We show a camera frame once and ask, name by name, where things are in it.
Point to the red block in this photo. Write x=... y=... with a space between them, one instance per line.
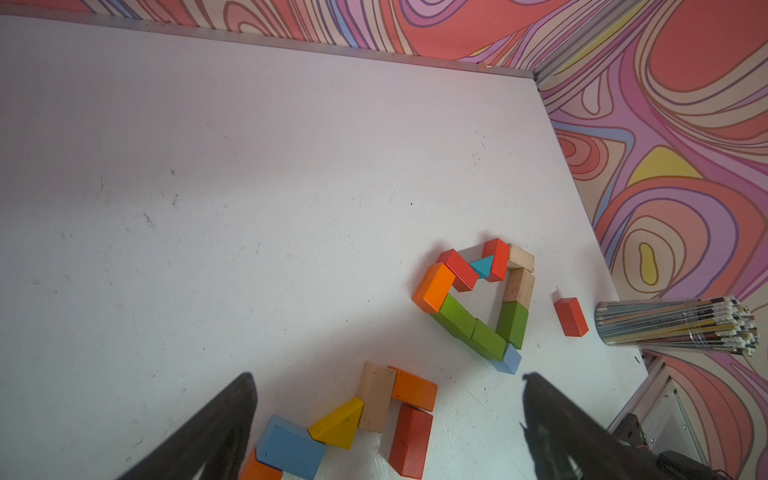
x=410 y=442
x=499 y=251
x=571 y=317
x=465 y=275

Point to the light blue cube block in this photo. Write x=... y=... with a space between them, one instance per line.
x=510 y=362

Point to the green block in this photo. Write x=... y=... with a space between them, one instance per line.
x=456 y=319
x=512 y=323
x=486 y=342

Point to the light blue long block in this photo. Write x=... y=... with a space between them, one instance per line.
x=286 y=446

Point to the orange block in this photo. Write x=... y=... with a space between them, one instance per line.
x=253 y=469
x=434 y=288
x=414 y=390

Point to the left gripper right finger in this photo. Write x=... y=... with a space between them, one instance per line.
x=566 y=443

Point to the teal triangle block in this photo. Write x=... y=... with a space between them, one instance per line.
x=483 y=266

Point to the cup of pencils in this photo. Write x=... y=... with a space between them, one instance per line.
x=718 y=324

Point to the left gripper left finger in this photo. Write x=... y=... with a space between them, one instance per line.
x=210 y=445

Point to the yellow triangle block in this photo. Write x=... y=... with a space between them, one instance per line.
x=339 y=428

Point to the natural wood block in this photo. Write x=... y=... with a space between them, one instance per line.
x=519 y=287
x=520 y=259
x=375 y=391

